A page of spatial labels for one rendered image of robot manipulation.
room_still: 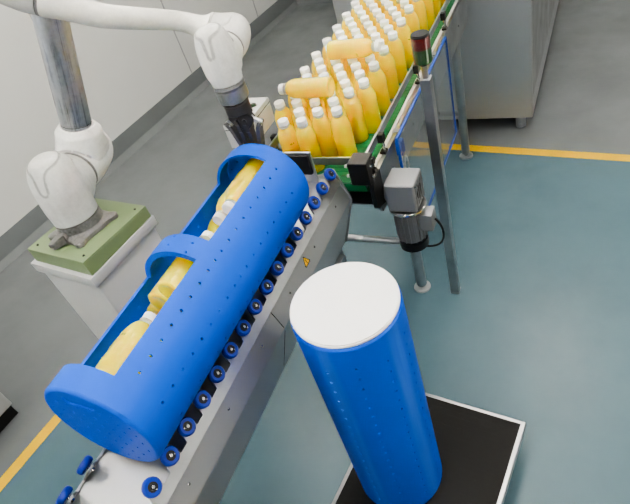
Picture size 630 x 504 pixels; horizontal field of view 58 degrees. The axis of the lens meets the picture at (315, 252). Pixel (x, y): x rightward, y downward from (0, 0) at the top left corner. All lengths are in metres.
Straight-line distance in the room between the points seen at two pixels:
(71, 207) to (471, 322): 1.70
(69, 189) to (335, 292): 0.94
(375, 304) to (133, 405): 0.58
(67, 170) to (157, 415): 0.95
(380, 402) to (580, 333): 1.30
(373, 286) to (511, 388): 1.15
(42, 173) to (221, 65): 0.68
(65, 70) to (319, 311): 1.10
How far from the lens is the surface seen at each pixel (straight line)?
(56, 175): 1.94
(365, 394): 1.47
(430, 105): 2.14
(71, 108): 2.03
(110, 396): 1.24
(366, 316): 1.36
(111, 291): 2.01
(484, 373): 2.49
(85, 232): 2.01
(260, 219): 1.53
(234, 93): 1.64
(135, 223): 2.02
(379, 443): 1.67
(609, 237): 3.03
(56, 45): 1.95
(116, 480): 1.50
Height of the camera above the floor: 2.05
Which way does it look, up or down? 40 degrees down
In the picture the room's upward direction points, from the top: 20 degrees counter-clockwise
